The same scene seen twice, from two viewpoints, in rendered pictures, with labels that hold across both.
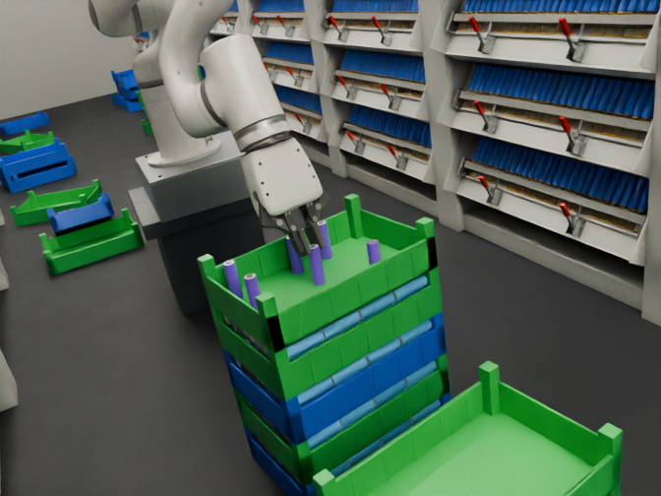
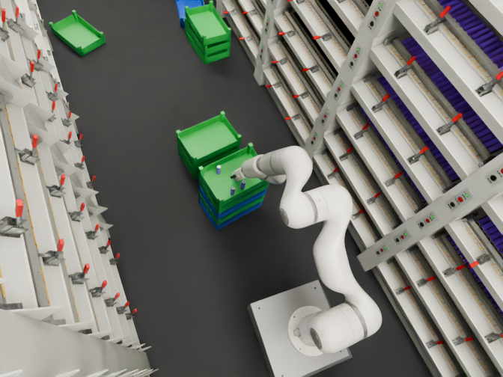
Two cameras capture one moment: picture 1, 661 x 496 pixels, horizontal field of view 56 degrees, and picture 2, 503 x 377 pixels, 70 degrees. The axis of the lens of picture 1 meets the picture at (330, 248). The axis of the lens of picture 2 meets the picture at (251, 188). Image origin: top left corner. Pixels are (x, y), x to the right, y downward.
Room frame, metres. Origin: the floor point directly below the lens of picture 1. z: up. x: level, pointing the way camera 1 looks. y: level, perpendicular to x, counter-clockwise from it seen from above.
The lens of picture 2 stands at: (1.70, -0.12, 1.90)
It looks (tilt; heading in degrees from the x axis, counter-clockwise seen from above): 63 degrees down; 164
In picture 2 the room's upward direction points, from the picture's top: 16 degrees clockwise
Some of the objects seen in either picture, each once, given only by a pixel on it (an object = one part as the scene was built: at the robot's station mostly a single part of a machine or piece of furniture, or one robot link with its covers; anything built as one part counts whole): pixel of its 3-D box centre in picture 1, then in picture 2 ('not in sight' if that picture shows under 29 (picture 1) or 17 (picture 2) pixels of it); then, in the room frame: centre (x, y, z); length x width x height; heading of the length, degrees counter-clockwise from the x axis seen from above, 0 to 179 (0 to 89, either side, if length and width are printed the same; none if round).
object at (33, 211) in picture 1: (58, 202); not in sight; (2.48, 1.06, 0.04); 0.30 x 0.20 x 0.08; 88
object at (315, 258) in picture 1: (316, 264); not in sight; (0.86, 0.03, 0.36); 0.02 x 0.02 x 0.06
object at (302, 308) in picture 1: (319, 262); (235, 173); (0.86, 0.02, 0.36); 0.30 x 0.20 x 0.08; 122
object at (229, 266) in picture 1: (233, 279); not in sight; (0.86, 0.15, 0.36); 0.02 x 0.02 x 0.06
